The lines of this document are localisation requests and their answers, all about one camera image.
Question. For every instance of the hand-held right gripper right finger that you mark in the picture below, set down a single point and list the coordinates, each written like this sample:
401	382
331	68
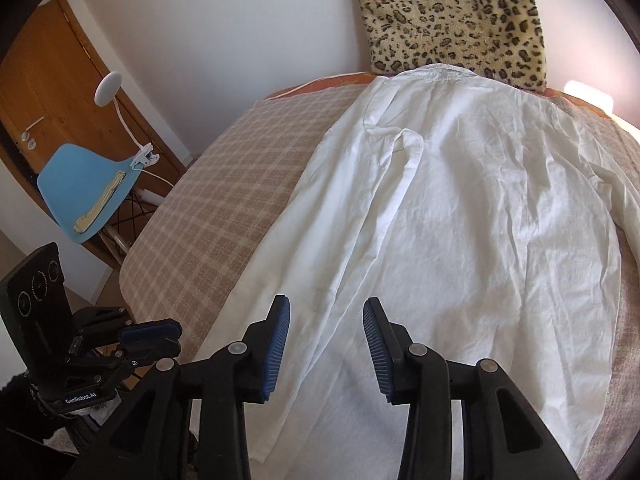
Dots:
377	355

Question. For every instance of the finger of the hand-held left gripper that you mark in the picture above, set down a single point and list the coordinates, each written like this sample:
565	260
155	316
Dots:
150	352
150	331

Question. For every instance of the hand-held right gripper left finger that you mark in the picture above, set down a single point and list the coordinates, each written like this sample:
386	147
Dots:
277	350

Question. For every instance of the white shirt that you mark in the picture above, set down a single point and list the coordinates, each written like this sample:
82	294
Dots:
450	210

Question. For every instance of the cream folded cloth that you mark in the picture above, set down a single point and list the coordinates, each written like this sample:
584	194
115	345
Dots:
102	202

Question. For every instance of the light blue chair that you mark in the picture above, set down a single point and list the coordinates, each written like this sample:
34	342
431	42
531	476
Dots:
75	180

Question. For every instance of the beige checked blanket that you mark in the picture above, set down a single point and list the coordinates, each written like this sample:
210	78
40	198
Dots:
225	185

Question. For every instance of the wooden door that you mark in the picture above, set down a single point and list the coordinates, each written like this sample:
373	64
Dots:
50	85

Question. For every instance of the white clip lamp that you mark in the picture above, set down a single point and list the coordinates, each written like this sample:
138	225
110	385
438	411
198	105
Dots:
107	87

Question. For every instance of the orange patterned bed sheet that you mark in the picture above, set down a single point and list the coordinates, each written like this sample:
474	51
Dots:
330	81

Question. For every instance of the leopard print plush cushion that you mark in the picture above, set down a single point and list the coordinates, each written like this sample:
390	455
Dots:
450	20

